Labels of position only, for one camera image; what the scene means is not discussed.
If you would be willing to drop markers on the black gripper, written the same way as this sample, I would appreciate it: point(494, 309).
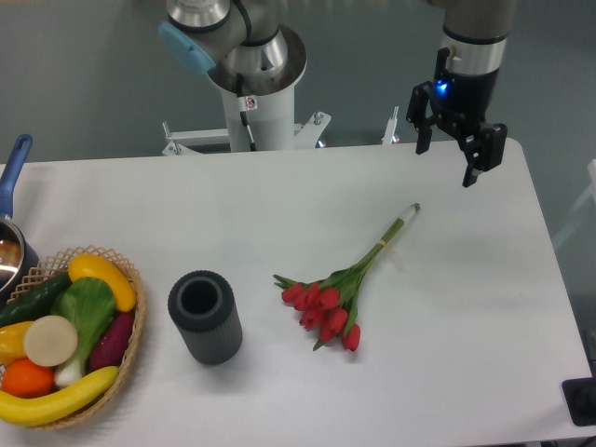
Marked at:
point(459, 95)

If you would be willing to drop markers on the red tulip bouquet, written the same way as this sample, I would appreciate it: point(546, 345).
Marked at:
point(331, 305)

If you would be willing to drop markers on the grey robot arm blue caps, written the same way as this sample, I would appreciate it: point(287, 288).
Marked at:
point(221, 26)

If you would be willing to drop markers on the black device at table edge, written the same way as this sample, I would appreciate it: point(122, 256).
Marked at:
point(579, 395)

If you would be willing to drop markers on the dark grey ribbed vase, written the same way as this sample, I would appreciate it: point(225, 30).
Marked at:
point(202, 306)

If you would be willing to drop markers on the green bok choy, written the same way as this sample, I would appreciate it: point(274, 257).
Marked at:
point(89, 304)

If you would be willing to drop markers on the purple sweet potato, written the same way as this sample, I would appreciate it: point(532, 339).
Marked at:
point(110, 350)

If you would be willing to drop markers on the woven wicker basket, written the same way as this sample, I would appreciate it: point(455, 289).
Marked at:
point(58, 263)

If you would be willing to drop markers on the green cucumber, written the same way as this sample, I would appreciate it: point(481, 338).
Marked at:
point(36, 302)

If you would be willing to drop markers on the beige round slice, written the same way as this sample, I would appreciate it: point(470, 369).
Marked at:
point(50, 341)

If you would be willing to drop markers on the yellow bell pepper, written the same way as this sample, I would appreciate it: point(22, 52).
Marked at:
point(12, 341)

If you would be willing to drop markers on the orange fruit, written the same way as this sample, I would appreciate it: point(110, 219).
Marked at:
point(25, 379)

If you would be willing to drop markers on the yellow banana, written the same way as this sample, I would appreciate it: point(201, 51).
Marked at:
point(55, 406)

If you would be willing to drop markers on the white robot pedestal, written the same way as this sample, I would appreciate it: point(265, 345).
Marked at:
point(257, 89)

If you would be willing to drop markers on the blue handled saucepan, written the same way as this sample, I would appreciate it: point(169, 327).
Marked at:
point(17, 256)

